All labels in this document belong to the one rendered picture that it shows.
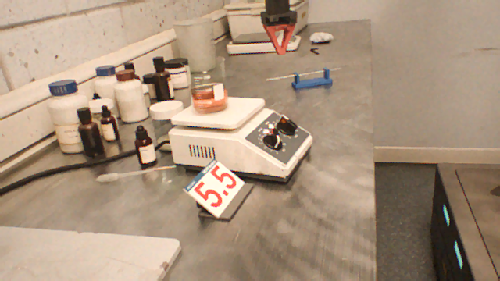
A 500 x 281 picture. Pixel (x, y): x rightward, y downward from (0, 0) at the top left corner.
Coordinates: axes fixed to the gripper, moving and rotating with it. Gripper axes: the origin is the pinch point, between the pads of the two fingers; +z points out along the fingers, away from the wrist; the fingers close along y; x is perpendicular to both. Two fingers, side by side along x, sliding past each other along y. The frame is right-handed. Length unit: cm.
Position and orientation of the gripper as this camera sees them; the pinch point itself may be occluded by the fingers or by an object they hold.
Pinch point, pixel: (280, 51)
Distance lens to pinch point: 103.4
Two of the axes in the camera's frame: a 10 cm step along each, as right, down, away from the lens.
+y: 2.1, 3.8, -9.0
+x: 9.7, -1.8, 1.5
